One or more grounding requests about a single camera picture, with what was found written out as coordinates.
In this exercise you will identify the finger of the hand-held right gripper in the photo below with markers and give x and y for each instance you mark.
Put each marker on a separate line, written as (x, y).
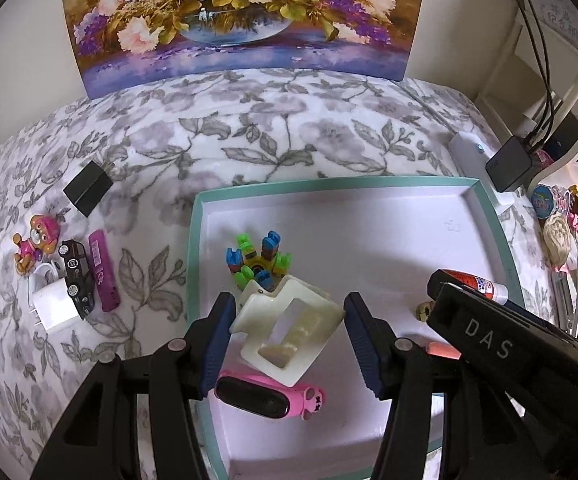
(509, 310)

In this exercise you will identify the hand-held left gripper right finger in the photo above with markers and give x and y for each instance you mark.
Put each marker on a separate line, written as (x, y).
(366, 345)

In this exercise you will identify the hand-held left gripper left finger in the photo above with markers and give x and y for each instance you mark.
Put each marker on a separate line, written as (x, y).
(216, 350)

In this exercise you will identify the red glue bottle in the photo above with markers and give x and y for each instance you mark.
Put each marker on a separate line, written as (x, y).
(479, 287)

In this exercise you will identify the cream hair claw clip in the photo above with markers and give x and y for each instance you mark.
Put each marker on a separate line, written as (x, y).
(261, 310)

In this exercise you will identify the pink fitness band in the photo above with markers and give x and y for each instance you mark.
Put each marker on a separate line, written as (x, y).
(259, 395)

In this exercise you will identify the colourful block toy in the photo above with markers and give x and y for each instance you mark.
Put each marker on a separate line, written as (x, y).
(259, 262)

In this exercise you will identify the teal box lid tray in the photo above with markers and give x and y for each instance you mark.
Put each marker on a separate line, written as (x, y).
(369, 230)

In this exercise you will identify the purple tube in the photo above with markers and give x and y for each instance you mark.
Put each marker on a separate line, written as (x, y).
(103, 270)

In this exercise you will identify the black toy car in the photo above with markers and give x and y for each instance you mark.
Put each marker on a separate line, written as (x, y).
(75, 270)

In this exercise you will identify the white charger plug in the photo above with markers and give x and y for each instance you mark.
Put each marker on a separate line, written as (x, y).
(54, 307)

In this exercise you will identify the white smartwatch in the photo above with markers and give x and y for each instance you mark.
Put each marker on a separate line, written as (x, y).
(44, 272)

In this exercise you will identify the black charger cube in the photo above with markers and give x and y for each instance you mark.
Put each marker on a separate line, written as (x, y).
(88, 187)

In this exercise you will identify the brown puppy toy figure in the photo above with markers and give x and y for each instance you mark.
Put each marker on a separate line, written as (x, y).
(36, 240)

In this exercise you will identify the grey metal clip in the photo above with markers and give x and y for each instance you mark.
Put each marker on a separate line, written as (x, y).
(566, 300)

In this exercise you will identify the colourful tape roll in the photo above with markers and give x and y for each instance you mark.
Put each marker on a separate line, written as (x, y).
(544, 200)

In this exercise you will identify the black power adapter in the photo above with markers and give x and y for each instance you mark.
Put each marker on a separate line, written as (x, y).
(511, 165)

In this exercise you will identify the white power strip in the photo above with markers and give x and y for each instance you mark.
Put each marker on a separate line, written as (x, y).
(469, 150)

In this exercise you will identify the white shelf unit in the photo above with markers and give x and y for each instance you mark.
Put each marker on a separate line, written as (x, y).
(524, 75)

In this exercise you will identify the flower painting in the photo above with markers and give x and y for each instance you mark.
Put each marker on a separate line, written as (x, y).
(244, 10)

